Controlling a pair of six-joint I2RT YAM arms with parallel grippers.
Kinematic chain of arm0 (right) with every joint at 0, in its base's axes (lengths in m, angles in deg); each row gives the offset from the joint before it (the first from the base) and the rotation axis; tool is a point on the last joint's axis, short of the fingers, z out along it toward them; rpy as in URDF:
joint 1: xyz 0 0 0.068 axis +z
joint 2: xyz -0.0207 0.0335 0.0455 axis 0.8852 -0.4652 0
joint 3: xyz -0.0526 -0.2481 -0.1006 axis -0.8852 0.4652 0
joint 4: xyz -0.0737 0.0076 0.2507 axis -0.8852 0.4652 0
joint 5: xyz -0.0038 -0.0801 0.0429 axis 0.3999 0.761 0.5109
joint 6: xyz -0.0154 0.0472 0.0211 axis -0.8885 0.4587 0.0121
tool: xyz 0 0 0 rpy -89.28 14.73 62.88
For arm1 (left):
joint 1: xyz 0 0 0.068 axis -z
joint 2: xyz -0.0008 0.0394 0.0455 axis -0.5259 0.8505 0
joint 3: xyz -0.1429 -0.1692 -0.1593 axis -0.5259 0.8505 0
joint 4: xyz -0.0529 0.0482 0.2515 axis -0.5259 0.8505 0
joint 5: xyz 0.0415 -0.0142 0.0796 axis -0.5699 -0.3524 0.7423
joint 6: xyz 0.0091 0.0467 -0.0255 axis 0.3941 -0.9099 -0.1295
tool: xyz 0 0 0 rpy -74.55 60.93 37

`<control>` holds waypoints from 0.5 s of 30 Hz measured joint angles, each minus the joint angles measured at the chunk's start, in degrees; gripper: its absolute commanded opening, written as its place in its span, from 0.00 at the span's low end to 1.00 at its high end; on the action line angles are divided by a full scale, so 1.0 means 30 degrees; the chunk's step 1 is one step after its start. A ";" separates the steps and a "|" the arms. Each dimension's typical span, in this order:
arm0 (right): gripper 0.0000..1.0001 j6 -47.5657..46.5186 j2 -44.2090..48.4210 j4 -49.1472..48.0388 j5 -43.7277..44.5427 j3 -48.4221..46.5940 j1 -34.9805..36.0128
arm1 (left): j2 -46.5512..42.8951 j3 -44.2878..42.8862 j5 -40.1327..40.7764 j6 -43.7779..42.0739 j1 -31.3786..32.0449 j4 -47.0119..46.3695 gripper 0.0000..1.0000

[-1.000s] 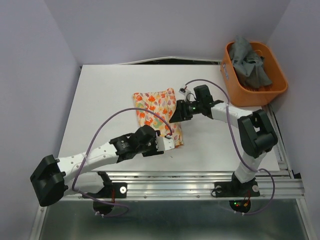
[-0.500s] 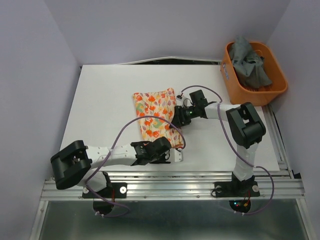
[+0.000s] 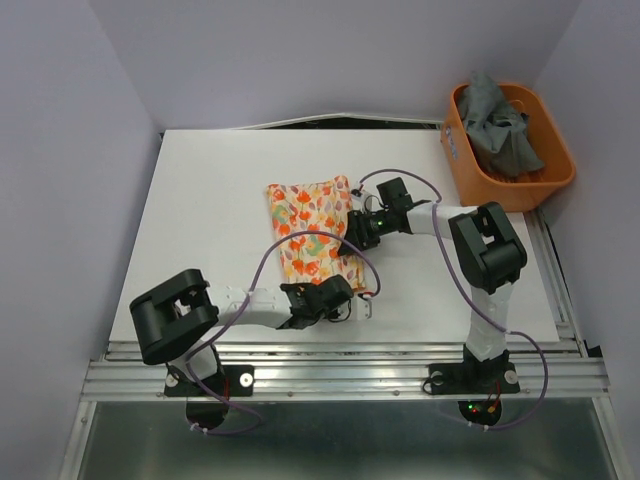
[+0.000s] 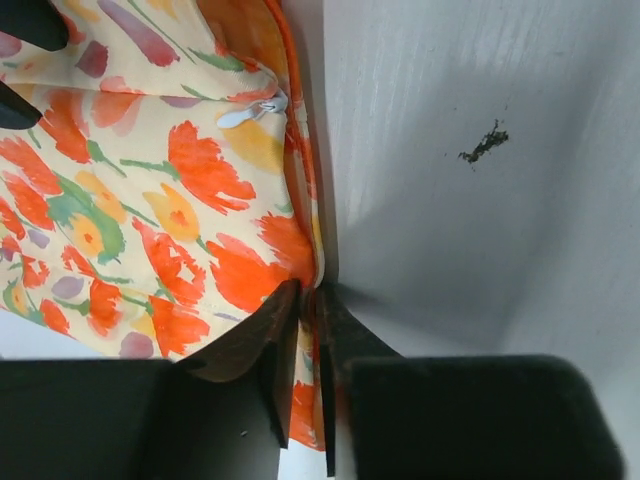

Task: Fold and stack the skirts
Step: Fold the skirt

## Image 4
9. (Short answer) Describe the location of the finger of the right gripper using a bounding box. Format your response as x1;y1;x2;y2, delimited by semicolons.
0;0;69;132

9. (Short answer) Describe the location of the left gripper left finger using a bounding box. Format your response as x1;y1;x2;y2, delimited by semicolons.
1;280;300;479

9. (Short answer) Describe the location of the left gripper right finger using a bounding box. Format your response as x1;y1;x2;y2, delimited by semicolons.
314;286;625;479

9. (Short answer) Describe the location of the floral orange skirt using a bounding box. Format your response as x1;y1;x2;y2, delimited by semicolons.
0;0;341;451

